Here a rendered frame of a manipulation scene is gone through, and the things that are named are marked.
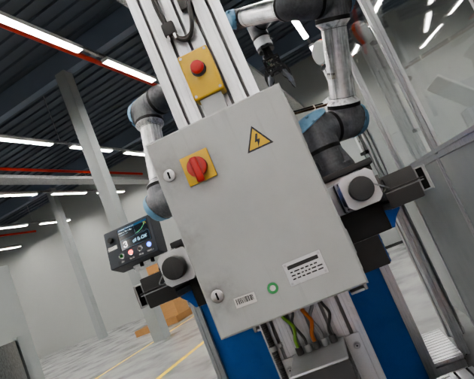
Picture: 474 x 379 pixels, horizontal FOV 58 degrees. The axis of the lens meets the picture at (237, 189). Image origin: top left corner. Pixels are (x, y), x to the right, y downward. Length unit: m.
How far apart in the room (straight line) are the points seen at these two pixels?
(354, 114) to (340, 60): 0.19
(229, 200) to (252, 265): 0.15
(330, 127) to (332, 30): 0.32
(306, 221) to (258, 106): 0.27
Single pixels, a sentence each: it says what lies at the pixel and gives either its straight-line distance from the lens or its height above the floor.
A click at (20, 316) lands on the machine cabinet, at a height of 1.33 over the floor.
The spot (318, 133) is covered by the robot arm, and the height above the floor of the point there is 1.18.
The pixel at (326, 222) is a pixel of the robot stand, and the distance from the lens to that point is 0.93.
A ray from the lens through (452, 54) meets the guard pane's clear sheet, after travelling 1.45.
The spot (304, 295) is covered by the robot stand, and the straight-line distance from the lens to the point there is 0.94.
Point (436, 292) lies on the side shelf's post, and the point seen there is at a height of 0.34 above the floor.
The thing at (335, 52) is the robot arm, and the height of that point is 1.41.
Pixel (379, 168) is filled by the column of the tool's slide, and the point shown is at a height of 1.05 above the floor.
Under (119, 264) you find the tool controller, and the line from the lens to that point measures 2.14.
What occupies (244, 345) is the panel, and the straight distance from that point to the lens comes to 2.09.
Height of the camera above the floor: 0.92
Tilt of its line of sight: 8 degrees up
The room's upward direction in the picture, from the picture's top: 23 degrees counter-clockwise
